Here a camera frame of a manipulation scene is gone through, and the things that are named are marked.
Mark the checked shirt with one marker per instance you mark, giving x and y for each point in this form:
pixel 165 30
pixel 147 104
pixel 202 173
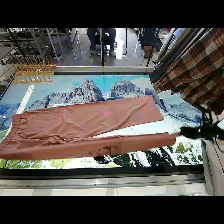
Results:
pixel 200 66

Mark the stack of brown clothes hangers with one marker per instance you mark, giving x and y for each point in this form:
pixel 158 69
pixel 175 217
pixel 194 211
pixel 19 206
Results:
pixel 33 71

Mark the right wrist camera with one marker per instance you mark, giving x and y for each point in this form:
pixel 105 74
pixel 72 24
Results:
pixel 206 115

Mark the orange pants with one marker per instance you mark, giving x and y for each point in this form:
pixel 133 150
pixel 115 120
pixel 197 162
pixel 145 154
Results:
pixel 83 126

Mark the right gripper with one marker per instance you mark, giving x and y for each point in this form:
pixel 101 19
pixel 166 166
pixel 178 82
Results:
pixel 190 132

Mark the person's legs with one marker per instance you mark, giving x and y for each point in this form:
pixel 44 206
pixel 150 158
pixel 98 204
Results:
pixel 101 40

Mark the silver frame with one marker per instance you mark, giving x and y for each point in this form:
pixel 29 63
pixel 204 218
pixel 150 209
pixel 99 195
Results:
pixel 83 182

